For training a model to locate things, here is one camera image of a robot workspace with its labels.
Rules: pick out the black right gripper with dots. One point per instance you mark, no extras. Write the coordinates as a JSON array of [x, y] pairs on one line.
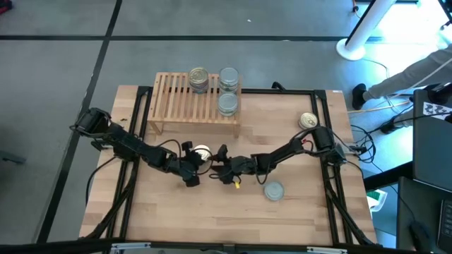
[[242, 167]]

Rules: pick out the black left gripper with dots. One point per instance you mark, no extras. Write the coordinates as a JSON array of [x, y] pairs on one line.
[[187, 166]]

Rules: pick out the Wild Planet salmon can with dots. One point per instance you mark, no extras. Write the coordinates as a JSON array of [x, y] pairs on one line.
[[308, 121], [199, 89], [198, 75], [203, 151]]

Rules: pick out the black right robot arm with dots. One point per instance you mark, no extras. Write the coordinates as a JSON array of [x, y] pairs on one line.
[[282, 151]]

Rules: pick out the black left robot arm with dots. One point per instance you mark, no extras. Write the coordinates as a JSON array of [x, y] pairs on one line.
[[141, 148]]

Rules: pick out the wooden slatted shelf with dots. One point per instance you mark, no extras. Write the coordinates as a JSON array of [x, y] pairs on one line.
[[194, 121]]

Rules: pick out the yellow tape tag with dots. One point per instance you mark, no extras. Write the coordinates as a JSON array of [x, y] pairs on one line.
[[237, 184]]

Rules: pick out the black table clamp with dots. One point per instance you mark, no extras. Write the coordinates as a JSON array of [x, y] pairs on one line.
[[99, 145], [278, 85]]

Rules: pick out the black crossbar with silver brackets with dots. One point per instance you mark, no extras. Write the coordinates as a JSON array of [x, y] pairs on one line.
[[53, 247]]

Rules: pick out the green and white box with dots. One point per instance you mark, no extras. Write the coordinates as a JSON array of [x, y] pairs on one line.
[[376, 199]]

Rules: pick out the grey flat floor object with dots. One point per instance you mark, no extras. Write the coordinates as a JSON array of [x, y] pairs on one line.
[[12, 158]]

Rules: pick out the white pole with round base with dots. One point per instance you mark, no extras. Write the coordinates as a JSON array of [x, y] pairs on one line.
[[349, 49]]

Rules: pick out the black desk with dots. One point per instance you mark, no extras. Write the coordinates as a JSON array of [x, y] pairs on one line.
[[416, 204]]

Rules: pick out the person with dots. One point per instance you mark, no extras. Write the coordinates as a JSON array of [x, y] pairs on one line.
[[406, 75]]

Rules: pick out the black computer mouse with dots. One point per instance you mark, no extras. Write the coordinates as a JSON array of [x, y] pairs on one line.
[[420, 234]]

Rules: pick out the black desk panel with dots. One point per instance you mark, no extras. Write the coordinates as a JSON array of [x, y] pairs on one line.
[[432, 148]]

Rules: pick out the white paper with black tags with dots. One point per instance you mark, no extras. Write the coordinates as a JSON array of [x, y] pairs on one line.
[[436, 110]]

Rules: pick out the black keyboard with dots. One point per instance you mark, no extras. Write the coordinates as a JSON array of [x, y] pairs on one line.
[[445, 220]]

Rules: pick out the red and black object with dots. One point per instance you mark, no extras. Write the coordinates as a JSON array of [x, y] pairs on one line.
[[4, 5]]

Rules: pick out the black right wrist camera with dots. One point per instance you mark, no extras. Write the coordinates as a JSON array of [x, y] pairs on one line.
[[223, 152]]

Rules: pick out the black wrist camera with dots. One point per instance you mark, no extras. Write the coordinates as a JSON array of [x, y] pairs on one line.
[[187, 146], [223, 152]]

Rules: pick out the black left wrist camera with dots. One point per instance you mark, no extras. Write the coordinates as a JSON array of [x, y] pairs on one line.
[[187, 146]]

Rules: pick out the black aluminium table frame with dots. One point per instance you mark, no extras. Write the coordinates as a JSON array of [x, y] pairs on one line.
[[293, 92]]

